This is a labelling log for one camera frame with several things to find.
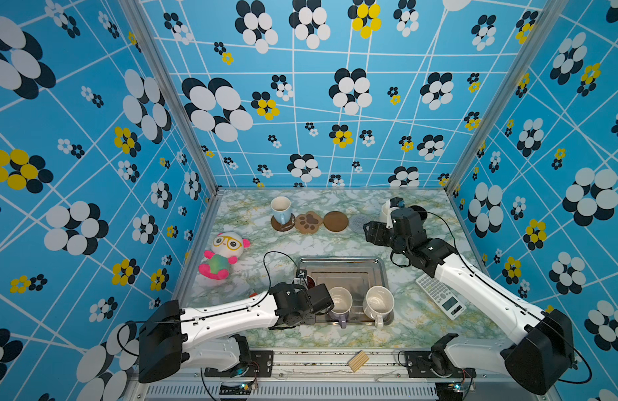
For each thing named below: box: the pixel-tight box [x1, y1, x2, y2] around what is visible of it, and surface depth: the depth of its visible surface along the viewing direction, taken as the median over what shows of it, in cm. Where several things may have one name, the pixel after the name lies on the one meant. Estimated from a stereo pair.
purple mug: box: [329, 286, 354, 330], surface depth 82 cm
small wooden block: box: [346, 349, 370, 373], surface depth 75 cm
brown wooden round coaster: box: [323, 210, 350, 233], surface depth 110 cm
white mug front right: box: [362, 285, 396, 329], surface depth 82 cm
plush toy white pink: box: [198, 231, 251, 280], surface depth 93 cm
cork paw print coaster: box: [294, 210, 324, 234], surface depth 110 cm
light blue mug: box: [270, 195, 292, 226], surface depth 102 cm
